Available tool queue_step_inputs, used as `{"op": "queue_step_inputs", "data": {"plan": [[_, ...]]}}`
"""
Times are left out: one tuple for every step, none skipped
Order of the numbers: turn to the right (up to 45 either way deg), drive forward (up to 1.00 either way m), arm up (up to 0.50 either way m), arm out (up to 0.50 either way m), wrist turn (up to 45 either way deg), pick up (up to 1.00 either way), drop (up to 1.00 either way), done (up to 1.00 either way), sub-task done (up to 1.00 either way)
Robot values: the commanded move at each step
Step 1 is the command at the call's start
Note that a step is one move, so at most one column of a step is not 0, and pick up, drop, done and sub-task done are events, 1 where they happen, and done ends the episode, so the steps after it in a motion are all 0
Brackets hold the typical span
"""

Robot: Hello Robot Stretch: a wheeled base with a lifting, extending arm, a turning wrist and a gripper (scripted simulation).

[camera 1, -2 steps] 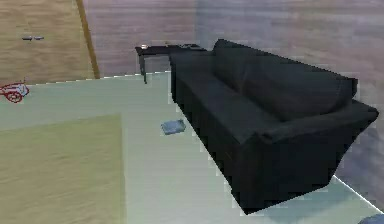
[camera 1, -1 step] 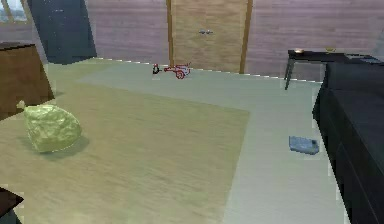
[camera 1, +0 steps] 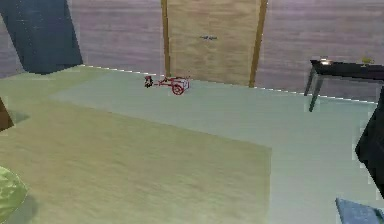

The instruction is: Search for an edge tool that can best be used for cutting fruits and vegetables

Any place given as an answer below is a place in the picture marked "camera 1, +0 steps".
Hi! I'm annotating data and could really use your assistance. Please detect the red toy cart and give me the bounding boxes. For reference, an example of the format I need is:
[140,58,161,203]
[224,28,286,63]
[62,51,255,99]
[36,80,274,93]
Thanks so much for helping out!
[143,75,191,96]

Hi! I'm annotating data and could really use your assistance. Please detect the light wooden room door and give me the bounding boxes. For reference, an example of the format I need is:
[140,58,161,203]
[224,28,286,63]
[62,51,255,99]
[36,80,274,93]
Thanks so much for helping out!
[160,0,269,89]

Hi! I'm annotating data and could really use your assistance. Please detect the black side table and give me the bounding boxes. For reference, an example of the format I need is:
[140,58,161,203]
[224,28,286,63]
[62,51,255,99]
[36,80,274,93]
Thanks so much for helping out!
[303,59,384,113]

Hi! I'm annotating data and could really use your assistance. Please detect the black furniture block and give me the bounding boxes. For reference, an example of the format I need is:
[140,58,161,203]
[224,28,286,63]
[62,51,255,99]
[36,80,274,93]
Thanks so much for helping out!
[354,87,384,200]

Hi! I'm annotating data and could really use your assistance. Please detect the brown wooden furniture corner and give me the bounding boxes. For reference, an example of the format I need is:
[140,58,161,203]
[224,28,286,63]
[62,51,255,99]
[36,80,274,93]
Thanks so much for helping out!
[0,97,15,133]

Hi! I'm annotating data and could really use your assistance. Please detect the blue grey box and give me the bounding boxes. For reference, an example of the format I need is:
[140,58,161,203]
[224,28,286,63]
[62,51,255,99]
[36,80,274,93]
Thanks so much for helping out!
[335,197,384,224]

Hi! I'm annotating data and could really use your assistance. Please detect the green round cushion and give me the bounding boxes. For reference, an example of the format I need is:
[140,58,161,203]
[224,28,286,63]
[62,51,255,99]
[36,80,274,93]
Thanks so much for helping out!
[0,165,29,223]

